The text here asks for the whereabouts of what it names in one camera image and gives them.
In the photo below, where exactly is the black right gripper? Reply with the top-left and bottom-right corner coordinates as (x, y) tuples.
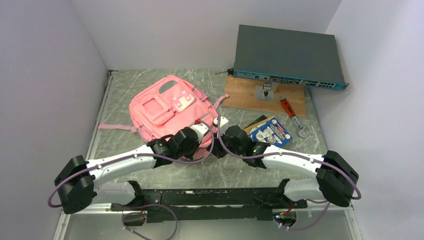
(207, 128), (245, 159)

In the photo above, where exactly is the blue sticker book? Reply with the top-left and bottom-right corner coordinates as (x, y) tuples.
(248, 117), (293, 148)

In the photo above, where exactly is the pink student backpack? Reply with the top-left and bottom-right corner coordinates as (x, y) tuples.
(98, 75), (229, 156)

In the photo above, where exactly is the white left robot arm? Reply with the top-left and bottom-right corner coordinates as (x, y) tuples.
(47, 123), (214, 214)

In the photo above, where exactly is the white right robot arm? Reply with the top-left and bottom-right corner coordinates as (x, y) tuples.
(213, 125), (362, 208)

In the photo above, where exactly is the wooden board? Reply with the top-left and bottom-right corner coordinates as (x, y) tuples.
(223, 76), (307, 118)

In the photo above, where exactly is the orange adjustable wrench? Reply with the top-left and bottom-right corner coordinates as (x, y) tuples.
(279, 96), (307, 139)

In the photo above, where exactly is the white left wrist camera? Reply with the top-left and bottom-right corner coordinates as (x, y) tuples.
(189, 121), (212, 142)

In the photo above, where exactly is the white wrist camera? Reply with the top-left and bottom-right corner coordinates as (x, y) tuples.
(212, 116), (229, 134)
(189, 121), (212, 142)

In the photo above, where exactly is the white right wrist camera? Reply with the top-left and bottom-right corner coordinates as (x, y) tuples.
(212, 116), (229, 134)

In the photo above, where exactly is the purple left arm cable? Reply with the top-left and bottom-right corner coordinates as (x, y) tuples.
(47, 119), (216, 209)

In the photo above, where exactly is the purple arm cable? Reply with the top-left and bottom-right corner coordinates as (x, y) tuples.
(215, 115), (362, 232)
(47, 119), (216, 209)

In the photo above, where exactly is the grey metal bracket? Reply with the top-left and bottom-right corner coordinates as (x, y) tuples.
(255, 82), (278, 102)

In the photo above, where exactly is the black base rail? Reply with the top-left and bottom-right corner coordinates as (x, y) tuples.
(109, 187), (309, 223)

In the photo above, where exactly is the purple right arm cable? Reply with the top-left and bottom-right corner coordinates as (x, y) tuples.
(215, 115), (362, 232)

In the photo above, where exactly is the blue network switch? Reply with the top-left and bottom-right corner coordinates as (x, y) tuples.
(228, 24), (349, 91)

